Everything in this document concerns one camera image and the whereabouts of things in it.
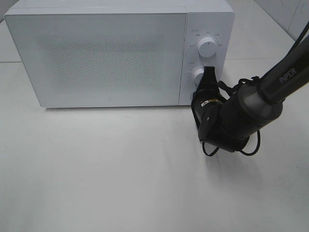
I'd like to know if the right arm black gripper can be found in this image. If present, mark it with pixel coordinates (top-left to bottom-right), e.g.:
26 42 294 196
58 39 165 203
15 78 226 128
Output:
191 66 249 153

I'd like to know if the white microwave oven body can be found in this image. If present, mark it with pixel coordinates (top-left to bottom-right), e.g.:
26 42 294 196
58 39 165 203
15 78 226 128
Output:
4 0 235 107

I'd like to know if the white microwave door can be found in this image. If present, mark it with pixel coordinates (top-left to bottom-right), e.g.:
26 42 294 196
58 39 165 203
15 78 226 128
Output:
6 14 186 108

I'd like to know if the upper white power knob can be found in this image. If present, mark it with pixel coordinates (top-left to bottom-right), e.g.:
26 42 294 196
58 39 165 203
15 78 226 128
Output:
197 35 218 58

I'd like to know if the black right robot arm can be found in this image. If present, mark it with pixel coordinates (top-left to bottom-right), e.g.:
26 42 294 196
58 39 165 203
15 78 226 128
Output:
191 38 309 156

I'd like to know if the white timer knob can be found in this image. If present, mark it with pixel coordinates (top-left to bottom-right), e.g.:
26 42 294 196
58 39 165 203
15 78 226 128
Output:
192 68 204 86

